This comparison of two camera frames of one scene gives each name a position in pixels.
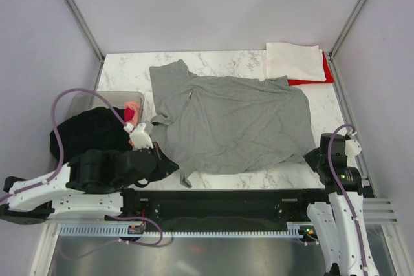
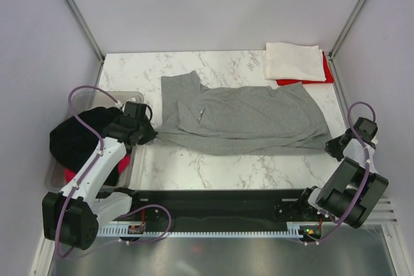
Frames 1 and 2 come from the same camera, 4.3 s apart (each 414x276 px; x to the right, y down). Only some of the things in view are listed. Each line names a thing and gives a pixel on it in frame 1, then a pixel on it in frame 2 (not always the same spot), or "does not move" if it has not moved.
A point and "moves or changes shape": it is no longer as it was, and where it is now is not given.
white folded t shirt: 296,61 does not move
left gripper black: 167,166 → 150,135
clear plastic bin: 85,101 moves or changes shape
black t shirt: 93,129 does not move
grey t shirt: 217,125 moves or changes shape
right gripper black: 309,157 → 331,148
